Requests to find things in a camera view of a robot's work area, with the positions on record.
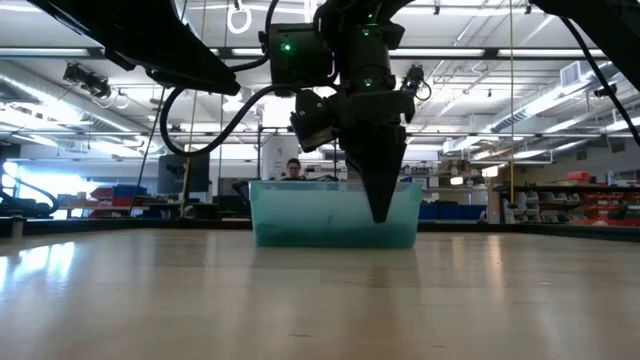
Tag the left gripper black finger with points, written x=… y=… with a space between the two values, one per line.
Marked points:
x=377 y=175

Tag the teal translucent plastic bin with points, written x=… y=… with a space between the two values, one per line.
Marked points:
x=310 y=215

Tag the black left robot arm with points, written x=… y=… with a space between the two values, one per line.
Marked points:
x=150 y=35

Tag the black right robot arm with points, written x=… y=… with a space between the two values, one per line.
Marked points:
x=615 y=30

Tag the white shelf unit with supplies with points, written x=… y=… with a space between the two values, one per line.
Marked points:
x=450 y=189

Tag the row of blue bins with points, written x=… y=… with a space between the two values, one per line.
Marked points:
x=450 y=211

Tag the person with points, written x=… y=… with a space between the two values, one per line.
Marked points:
x=294 y=167

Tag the white cylindrical column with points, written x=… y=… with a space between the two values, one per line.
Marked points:
x=275 y=160

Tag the black shelf rack with bins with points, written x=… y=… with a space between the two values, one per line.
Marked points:
x=550 y=200

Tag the orange-red box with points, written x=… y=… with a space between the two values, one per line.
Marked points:
x=579 y=176

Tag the black computer monitor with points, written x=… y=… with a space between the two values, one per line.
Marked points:
x=172 y=175

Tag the blue storage bin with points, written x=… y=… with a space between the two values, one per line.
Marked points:
x=130 y=191

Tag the red storage bin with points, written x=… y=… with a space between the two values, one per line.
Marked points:
x=101 y=194

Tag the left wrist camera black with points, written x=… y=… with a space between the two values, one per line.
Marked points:
x=312 y=122

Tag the black table edge rail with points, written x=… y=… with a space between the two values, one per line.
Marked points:
x=150 y=226

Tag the small metal post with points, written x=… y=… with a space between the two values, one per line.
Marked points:
x=17 y=227

